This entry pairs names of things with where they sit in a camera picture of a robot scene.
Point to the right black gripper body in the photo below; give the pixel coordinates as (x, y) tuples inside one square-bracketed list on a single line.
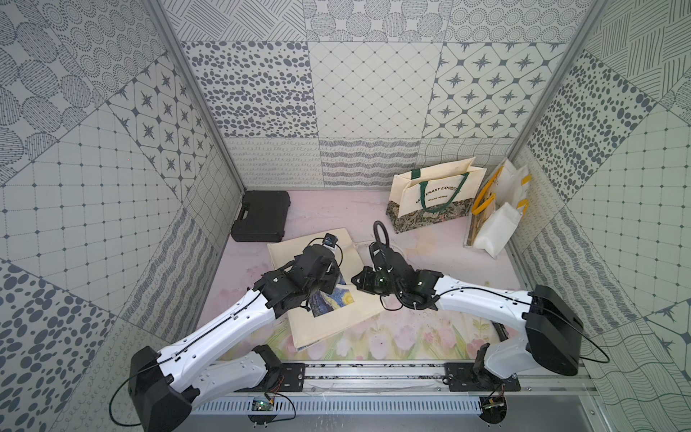
[(372, 283)]

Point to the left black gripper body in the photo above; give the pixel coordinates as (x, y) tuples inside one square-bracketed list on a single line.
[(317, 289)]

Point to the starry night canvas tote bag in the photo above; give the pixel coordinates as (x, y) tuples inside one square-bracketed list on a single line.
[(334, 313)]

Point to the green handled floral tote bag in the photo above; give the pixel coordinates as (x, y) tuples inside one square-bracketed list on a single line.
[(429, 195)]

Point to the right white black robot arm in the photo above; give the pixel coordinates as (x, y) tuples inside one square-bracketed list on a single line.
[(549, 332)]

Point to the black tool near right arm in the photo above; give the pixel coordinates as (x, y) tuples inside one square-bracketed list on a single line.
[(501, 331)]

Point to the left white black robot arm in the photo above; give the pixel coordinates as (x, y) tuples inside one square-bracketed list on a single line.
[(272, 296)]

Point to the black plastic tool case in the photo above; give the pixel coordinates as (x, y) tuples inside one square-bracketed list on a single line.
[(262, 217)]

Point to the left small circuit board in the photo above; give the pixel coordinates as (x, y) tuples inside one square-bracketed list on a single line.
[(260, 405)]

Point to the small circuit board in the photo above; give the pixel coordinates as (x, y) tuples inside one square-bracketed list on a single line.
[(260, 405), (493, 410)]

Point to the right small circuit board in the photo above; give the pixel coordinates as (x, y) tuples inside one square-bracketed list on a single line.
[(493, 410)]

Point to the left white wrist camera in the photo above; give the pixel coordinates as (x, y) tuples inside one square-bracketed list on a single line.
[(330, 241)]

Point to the aluminium rail frame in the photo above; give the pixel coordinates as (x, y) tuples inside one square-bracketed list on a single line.
[(378, 372)]

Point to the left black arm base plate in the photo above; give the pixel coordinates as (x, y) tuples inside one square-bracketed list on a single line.
[(288, 378)]

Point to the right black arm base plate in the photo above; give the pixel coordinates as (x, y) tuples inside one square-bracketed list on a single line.
[(465, 377)]

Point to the yellow handled illustrated tote bag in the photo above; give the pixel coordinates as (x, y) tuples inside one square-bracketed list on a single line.
[(499, 208)]

